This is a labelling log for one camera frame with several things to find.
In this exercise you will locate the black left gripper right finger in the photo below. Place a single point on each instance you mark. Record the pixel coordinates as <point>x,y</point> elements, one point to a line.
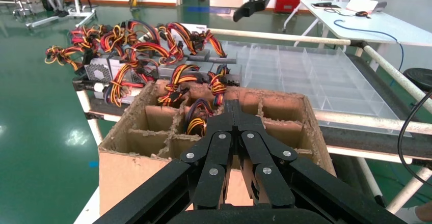
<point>266,175</point>

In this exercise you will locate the white desk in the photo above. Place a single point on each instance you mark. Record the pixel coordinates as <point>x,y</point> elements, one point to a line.
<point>388,27</point>

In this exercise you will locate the blue floor scrap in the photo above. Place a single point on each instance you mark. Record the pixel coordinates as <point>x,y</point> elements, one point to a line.
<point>93,164</point>

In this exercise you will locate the clear plastic divided tray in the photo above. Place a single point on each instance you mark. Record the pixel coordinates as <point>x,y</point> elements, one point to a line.
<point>320,80</point>

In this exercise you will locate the grey metal floor stand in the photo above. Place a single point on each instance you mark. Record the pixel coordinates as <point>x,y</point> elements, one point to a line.
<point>77,11</point>

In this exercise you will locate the red cabinet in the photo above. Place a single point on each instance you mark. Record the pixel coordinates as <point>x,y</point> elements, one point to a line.
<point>288,0</point>

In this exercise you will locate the black computer mouse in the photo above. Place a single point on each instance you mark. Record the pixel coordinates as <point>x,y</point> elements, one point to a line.
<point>362,13</point>

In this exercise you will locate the cardboard box with dividers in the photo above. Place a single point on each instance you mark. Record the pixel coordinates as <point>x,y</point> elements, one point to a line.
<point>118,175</point>

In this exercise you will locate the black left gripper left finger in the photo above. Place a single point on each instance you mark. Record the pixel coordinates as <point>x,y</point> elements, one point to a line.
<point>212,168</point>

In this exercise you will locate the white notebook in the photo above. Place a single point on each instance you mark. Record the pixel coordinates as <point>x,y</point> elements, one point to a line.
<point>362,5</point>

